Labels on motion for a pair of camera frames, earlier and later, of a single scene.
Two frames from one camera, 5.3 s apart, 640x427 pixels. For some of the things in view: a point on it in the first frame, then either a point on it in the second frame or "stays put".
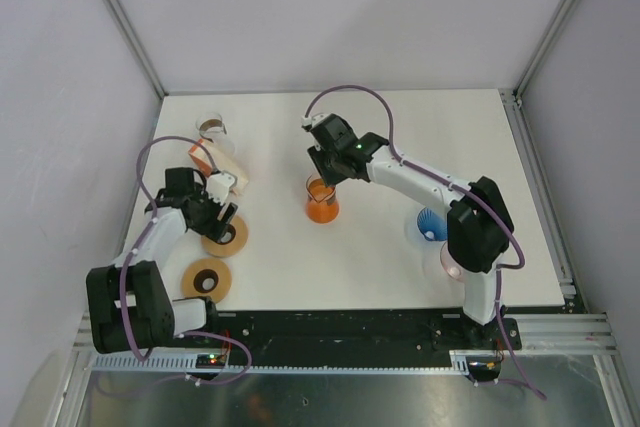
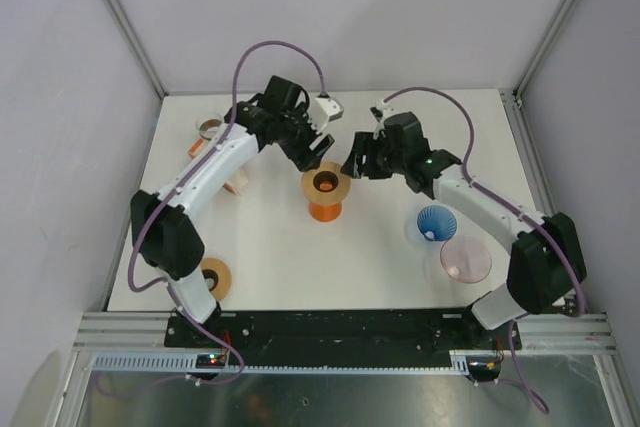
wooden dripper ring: (217, 249) to (331, 197)
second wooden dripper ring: (201, 269) stays put
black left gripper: (214, 227) to (304, 157)
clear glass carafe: (210, 126) stays put
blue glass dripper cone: (432, 226) stays put
